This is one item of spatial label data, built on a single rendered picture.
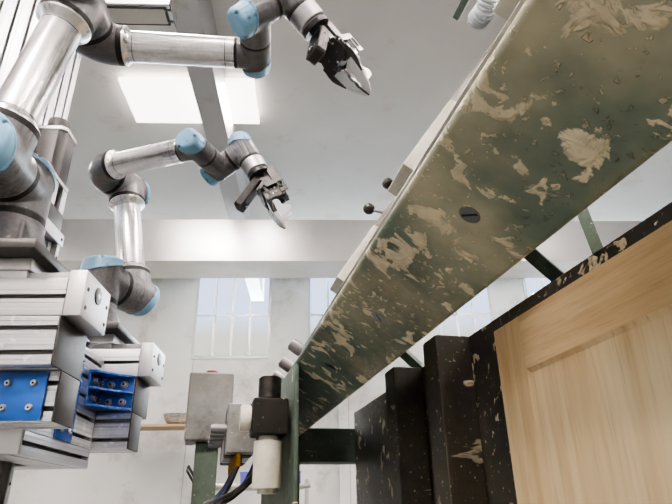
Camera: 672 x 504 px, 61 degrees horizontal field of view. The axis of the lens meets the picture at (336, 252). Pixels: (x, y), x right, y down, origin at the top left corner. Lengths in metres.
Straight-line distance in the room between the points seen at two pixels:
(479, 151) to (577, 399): 0.36
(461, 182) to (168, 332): 9.19
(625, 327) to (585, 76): 0.33
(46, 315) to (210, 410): 0.61
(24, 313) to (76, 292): 0.09
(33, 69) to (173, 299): 8.52
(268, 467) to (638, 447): 0.58
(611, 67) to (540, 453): 0.52
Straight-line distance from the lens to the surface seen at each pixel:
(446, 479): 0.92
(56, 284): 1.18
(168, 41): 1.51
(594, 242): 2.34
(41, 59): 1.34
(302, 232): 6.53
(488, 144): 0.40
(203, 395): 1.62
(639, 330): 0.62
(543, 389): 0.75
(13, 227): 1.28
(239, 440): 1.14
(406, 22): 5.03
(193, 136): 1.75
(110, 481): 9.34
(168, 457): 9.16
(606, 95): 0.36
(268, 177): 1.79
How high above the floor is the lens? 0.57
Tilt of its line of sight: 25 degrees up
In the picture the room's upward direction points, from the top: 1 degrees counter-clockwise
